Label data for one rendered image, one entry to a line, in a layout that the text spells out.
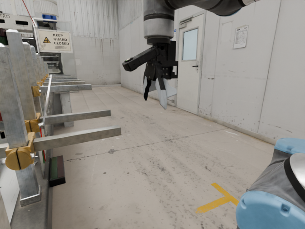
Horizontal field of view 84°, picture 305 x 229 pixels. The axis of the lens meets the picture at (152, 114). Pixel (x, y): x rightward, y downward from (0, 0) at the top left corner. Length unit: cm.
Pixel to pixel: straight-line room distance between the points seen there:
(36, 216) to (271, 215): 51
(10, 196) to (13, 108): 40
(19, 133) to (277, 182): 56
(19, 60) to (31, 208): 47
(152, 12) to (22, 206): 62
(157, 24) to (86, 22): 927
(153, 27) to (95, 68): 909
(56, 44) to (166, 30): 287
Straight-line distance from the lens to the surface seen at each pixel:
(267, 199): 37
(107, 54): 970
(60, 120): 82
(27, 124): 76
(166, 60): 55
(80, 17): 978
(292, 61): 279
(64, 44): 330
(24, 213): 60
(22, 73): 76
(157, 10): 53
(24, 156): 52
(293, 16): 288
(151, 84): 60
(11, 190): 87
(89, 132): 58
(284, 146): 54
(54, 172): 72
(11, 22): 368
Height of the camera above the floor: 106
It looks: 16 degrees down
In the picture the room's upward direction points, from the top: straight up
